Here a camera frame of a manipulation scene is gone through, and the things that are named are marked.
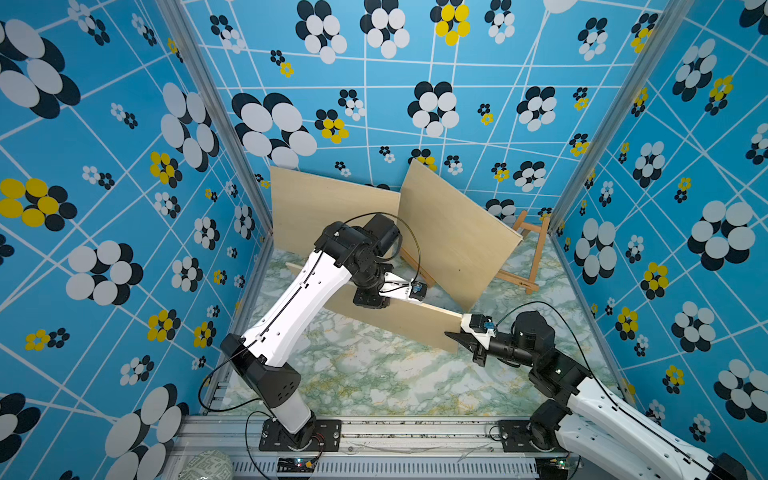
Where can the plywood board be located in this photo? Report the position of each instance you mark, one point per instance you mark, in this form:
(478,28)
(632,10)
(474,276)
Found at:
(455,240)
(304,204)
(422,323)

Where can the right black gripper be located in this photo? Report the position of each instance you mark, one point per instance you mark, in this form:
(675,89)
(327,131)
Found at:
(468,341)

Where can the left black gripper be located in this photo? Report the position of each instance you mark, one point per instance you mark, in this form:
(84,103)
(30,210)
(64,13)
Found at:
(368,298)

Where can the wooden easel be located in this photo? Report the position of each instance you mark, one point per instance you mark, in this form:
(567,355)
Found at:
(413,259)
(526,263)

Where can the black mounting plate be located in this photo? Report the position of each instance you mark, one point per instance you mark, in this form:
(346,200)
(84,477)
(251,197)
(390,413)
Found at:
(516,436)
(317,435)

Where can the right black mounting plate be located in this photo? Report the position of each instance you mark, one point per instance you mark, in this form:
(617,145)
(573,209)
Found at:
(516,436)

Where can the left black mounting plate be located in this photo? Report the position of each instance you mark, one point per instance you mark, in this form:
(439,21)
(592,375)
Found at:
(317,435)

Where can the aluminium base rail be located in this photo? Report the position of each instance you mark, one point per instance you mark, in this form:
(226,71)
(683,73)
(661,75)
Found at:
(379,448)

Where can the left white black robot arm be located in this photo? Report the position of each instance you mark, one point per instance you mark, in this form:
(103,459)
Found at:
(343,253)

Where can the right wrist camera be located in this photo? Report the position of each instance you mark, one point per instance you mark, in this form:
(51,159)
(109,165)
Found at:
(480,327)

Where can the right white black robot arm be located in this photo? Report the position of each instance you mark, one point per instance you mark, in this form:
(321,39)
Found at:
(580,415)

